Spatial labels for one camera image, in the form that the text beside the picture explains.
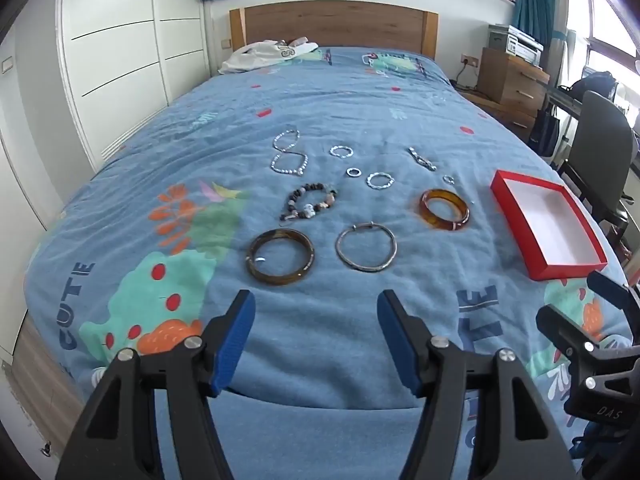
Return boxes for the person's right hand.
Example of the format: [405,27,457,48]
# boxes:
[570,419,602,462]

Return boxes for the printed blue blanket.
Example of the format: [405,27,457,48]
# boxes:
[24,46,637,480]

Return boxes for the white wardrobe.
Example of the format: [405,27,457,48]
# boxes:
[0,0,212,361]

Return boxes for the stone beaded bracelet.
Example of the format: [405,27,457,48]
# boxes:
[279,182,339,223]

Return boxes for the amber bangle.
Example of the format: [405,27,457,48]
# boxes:
[419,188,471,233]

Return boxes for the dark backpack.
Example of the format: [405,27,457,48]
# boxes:
[569,72,619,103]

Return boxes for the dark brown bangle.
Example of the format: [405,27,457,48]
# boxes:
[245,228,316,286]

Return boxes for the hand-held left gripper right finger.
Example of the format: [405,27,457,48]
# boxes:
[376,289,576,480]

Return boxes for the wooden nightstand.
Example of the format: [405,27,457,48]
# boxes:
[456,86,540,138]

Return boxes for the silver bead necklace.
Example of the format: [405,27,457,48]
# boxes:
[271,129,309,177]

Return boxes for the red cardboard box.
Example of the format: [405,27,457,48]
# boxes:
[490,170,609,281]

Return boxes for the wooden headboard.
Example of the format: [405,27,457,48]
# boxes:
[229,1,440,59]

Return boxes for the desk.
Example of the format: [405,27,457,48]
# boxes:
[546,81,640,136]

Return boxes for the wooden chest of drawers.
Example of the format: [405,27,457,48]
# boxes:
[477,47,552,122]

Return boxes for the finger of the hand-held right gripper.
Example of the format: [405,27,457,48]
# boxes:
[587,270,640,314]
[535,304,609,377]

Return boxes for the white printer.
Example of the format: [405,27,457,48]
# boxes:
[487,23,544,66]

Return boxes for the silver chain bracelet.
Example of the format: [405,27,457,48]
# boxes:
[407,147,437,172]

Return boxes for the white cloth bag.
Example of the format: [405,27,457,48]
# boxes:
[219,37,321,76]

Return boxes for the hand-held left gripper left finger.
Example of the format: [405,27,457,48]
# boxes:
[55,289,257,480]

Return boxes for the grey office chair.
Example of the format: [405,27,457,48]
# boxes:
[556,90,640,243]

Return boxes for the thin silver bangle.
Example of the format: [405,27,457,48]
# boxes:
[334,223,399,274]

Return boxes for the dark hanging bag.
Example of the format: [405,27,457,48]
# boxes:
[529,108,562,157]

